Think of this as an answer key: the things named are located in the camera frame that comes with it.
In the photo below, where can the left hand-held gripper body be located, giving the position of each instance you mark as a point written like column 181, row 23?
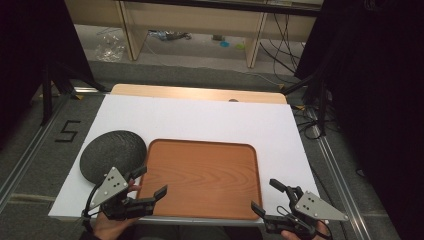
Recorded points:
column 111, row 186

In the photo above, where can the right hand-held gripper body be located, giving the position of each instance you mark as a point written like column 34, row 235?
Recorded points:
column 313, row 207

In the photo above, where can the person's right hand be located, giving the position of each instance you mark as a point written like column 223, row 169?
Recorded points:
column 322, row 233

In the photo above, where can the person's left hand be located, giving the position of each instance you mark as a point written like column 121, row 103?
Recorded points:
column 110, row 229

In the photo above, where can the brown wooden tray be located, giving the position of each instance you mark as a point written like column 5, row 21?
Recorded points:
column 200, row 176

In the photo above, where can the yellow tape piece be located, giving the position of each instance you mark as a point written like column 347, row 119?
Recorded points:
column 300, row 107
column 79, row 96

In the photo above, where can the black metal stand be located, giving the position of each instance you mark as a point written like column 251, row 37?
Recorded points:
column 46, row 96
column 321, row 110

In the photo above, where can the white table cover board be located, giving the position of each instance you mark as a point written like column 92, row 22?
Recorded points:
column 216, row 120

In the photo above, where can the light wooden table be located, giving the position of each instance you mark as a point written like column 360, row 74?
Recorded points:
column 186, row 92

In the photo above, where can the clear plastic bag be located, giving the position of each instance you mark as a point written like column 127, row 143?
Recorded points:
column 110, row 48

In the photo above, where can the black curtain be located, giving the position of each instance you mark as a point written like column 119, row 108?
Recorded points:
column 30, row 40
column 376, row 83

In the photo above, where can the dark bundle under desk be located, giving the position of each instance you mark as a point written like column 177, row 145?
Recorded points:
column 170, row 35

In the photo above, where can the green round disc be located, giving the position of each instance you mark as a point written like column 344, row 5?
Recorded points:
column 240, row 46

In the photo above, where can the blue round disc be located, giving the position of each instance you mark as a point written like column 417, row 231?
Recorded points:
column 224, row 43

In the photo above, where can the light wooden desk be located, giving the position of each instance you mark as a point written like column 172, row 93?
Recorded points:
column 200, row 20

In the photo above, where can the metal floor rail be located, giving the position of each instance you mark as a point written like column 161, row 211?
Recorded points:
column 23, row 163
column 336, row 176

